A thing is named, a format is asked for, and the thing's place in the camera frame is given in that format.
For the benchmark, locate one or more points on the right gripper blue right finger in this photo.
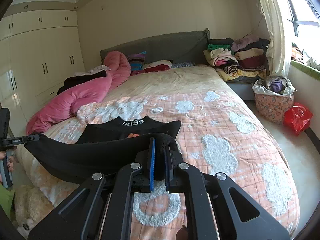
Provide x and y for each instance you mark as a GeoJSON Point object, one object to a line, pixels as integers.
{"type": "Point", "coordinates": [169, 168]}

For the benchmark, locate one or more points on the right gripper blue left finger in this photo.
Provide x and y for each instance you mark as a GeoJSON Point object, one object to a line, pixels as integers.
{"type": "Point", "coordinates": [151, 163]}

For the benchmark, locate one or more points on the black sweater with white lettering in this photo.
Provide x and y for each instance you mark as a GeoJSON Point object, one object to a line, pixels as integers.
{"type": "Point", "coordinates": [105, 148]}

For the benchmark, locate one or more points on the pile of folded clothes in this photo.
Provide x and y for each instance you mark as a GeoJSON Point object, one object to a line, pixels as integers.
{"type": "Point", "coordinates": [243, 60]}

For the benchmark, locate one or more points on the clothes on window sill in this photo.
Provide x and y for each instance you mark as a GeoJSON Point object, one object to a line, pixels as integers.
{"type": "Point", "coordinates": [301, 56]}

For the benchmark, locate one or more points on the person's left hand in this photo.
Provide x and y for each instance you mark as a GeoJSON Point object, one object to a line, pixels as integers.
{"type": "Point", "coordinates": [7, 166]}

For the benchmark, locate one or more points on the cream plush toy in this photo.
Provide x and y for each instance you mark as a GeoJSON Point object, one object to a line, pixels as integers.
{"type": "Point", "coordinates": [31, 206]}

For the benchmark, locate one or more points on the pink fluffy duvet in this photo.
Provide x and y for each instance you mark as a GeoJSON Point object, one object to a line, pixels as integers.
{"type": "Point", "coordinates": [66, 104]}

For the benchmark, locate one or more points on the black garment on duvet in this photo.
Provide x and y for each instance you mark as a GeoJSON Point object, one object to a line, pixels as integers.
{"type": "Point", "coordinates": [76, 80]}

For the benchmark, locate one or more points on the red and white pillow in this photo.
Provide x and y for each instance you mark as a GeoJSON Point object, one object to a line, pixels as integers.
{"type": "Point", "coordinates": [156, 66]}

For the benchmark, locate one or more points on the cream built-in wardrobe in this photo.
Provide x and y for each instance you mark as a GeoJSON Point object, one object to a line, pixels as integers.
{"type": "Point", "coordinates": [40, 48]}

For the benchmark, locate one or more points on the striped colourful pillow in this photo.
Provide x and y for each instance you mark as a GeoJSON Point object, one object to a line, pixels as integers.
{"type": "Point", "coordinates": [136, 61]}

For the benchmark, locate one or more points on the grey upholstered headboard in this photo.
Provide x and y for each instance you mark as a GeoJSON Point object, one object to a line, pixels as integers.
{"type": "Point", "coordinates": [177, 47]}

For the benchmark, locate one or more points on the floral laundry basket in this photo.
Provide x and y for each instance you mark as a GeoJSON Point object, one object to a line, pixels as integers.
{"type": "Point", "coordinates": [273, 97]}

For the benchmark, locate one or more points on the red plastic bag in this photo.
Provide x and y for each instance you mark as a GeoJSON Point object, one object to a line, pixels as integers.
{"type": "Point", "coordinates": [297, 118]}

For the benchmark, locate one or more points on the cream curtain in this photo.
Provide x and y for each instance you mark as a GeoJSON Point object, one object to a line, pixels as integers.
{"type": "Point", "coordinates": [277, 13]}

